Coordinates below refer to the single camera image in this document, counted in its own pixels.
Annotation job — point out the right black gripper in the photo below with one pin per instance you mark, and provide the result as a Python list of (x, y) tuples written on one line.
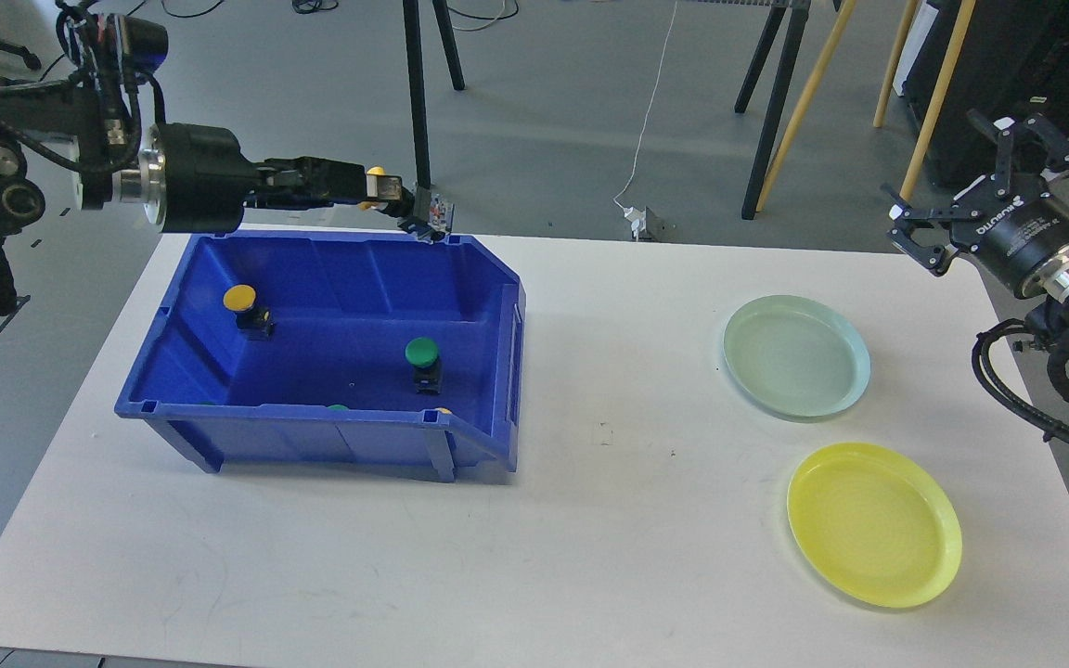
[(1011, 238)]

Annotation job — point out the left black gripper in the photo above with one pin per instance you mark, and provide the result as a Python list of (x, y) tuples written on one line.
[(196, 180)]

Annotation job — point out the yellow push button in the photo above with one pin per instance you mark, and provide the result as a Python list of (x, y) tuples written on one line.
[(253, 320), (417, 211)]

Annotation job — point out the green push button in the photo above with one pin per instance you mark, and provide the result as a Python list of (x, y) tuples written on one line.
[(424, 356)]

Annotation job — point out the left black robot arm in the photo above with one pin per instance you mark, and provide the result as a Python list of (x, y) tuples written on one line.
[(106, 125)]

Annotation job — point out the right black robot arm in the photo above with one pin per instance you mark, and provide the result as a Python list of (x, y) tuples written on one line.
[(1044, 329)]

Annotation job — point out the light green plate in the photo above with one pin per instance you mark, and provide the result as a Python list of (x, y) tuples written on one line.
[(795, 358)]

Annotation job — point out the yellow plate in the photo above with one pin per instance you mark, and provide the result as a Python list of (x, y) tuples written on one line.
[(874, 525)]

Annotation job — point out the black cabinet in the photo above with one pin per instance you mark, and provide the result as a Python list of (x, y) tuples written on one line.
[(1014, 62)]

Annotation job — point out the blue plastic storage bin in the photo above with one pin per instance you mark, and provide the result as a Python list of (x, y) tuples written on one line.
[(332, 383)]

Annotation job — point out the wooden easel leg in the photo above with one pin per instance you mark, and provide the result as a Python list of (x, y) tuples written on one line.
[(844, 11), (942, 83)]

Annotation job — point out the black stand leg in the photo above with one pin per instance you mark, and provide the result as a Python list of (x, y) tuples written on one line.
[(791, 17)]

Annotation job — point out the white power plug adapter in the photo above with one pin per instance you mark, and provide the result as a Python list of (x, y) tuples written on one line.
[(639, 224)]

